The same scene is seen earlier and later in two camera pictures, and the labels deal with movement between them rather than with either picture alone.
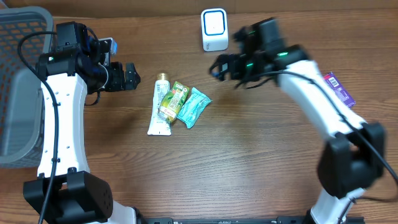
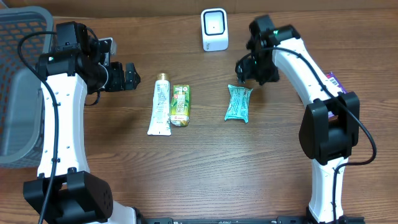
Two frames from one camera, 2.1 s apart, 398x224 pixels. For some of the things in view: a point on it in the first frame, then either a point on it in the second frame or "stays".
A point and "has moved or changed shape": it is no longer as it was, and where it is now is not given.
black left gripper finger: (132, 76) stays
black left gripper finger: (130, 86) stays
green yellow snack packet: (173, 101) has moved or changed shape
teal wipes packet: (190, 111) to (239, 104)
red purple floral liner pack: (339, 89) stays
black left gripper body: (125, 77) stays
